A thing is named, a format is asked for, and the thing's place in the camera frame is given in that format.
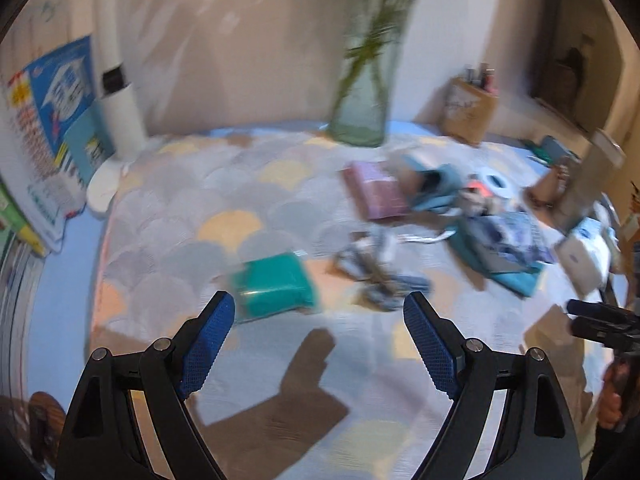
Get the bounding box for brown beige plush item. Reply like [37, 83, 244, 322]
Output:
[459, 188, 504, 217]

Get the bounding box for orange red cloth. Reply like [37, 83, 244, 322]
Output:
[462, 180, 491, 198]

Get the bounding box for slate blue cloth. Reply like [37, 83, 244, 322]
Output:
[404, 155, 465, 214]

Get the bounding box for teal green cloth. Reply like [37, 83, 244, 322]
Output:
[230, 252, 319, 323]

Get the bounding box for grey blue patterned socks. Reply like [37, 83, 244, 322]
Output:
[334, 228, 432, 311]

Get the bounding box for pink purple cloth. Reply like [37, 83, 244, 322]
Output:
[342, 162, 409, 221]

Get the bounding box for blue white patterned cloth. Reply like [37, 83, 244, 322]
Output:
[466, 208, 555, 266]

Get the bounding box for person's right hand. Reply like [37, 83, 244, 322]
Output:
[597, 363, 622, 430]

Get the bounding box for white tissue pack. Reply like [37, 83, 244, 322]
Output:
[554, 217, 611, 297]

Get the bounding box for small tan handbag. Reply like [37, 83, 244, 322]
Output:
[525, 164, 570, 209]

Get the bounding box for tall beige thermos bottle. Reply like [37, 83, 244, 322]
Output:
[552, 130, 626, 234]

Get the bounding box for white tape roll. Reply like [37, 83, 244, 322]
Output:
[473, 167, 516, 200]

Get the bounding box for woven pen holder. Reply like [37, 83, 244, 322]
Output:
[438, 77, 499, 146]

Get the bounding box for pens in holder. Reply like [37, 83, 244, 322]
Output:
[461, 62, 498, 96]

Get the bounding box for patterned scallop tablecloth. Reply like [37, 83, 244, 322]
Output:
[89, 129, 616, 480]

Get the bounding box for stack of books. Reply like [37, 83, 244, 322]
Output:
[1, 36, 114, 252]

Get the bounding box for green glass vase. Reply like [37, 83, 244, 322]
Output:
[326, 20, 399, 148]

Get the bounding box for white desk lamp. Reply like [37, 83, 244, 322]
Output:
[87, 0, 149, 218]

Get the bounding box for green flower bouquet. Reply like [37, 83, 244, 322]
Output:
[336, 0, 414, 106]

